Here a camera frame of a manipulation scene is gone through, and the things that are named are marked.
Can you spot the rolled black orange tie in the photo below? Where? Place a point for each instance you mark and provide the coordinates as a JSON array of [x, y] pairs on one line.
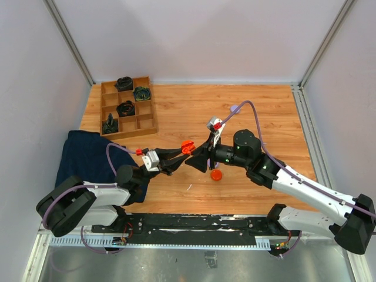
[[125, 109]]

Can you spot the rolled black tie top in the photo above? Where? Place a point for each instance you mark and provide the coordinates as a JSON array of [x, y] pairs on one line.
[[124, 84]]

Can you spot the wooden compartment tray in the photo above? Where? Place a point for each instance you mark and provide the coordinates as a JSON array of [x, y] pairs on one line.
[[142, 123]]

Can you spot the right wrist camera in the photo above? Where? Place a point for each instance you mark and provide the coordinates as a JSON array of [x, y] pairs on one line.
[[215, 126]]

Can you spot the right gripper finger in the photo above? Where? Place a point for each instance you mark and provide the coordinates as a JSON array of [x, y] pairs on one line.
[[202, 149], [198, 161]]

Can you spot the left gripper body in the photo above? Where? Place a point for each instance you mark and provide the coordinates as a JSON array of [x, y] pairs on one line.
[[161, 167]]

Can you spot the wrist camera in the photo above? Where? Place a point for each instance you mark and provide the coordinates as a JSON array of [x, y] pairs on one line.
[[151, 161], [215, 126]]

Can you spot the dark blue cloth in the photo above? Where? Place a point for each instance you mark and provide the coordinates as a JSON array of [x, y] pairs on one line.
[[84, 155]]

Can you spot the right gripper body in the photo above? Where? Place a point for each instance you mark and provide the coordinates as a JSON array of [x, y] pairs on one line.
[[211, 152]]

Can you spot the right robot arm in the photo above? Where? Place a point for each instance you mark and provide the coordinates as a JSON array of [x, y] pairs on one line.
[[349, 220]]

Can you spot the purple earbud case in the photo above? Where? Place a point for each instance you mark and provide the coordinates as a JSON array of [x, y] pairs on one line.
[[234, 109]]

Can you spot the folded dark tie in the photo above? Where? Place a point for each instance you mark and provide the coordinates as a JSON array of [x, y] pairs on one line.
[[111, 125]]

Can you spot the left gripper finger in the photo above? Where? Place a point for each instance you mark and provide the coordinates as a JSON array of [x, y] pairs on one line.
[[173, 164], [167, 154]]

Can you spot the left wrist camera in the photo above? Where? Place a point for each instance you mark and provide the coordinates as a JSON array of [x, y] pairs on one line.
[[151, 161]]

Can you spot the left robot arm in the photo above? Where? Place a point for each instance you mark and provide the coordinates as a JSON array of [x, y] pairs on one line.
[[77, 203]]

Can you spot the rolled green patterned tie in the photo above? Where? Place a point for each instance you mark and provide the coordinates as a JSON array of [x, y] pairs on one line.
[[141, 93]]

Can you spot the orange earbud case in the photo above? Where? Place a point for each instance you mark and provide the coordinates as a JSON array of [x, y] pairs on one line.
[[187, 147], [216, 175]]

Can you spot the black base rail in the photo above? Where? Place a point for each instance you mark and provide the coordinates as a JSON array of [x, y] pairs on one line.
[[188, 229]]

